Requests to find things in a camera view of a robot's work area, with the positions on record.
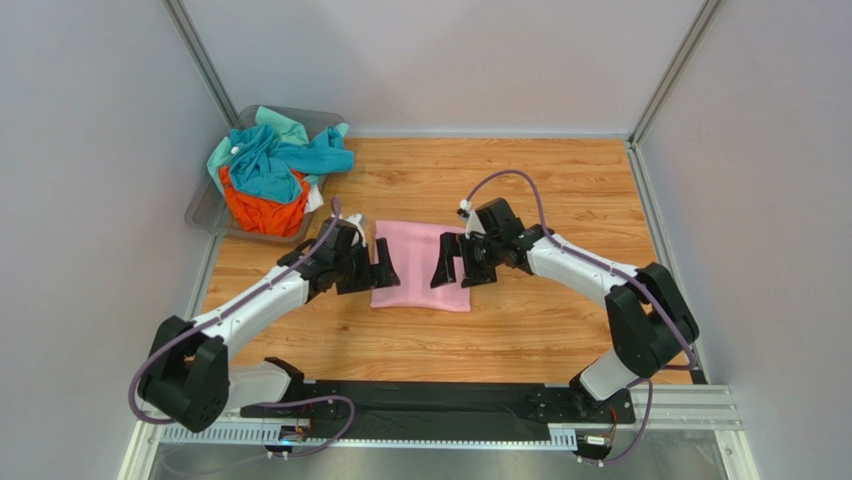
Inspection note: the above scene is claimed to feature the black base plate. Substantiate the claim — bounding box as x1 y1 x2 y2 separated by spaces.
240 380 636 441

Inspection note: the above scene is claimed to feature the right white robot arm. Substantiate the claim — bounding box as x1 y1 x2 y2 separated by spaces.
430 198 700 402

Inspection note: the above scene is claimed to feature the mint green t shirt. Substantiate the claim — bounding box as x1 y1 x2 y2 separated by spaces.
207 105 316 192

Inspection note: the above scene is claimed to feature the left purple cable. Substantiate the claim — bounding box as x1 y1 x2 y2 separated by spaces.
127 195 356 459

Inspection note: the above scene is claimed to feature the pink t shirt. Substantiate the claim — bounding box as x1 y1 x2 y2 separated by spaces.
370 220 471 313

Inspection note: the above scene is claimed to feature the teal blue t shirt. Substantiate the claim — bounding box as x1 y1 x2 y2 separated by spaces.
229 123 355 204

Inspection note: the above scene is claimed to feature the aluminium frame rail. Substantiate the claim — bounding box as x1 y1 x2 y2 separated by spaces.
119 385 756 479

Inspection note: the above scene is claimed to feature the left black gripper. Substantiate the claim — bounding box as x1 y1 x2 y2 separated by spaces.
333 236 400 293

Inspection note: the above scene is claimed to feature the orange t shirt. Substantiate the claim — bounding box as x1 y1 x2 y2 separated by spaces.
218 166 311 237

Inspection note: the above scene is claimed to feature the white t shirt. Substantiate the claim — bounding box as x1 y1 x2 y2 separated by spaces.
304 184 325 214

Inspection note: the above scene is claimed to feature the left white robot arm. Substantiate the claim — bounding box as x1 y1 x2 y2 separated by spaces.
128 214 401 433

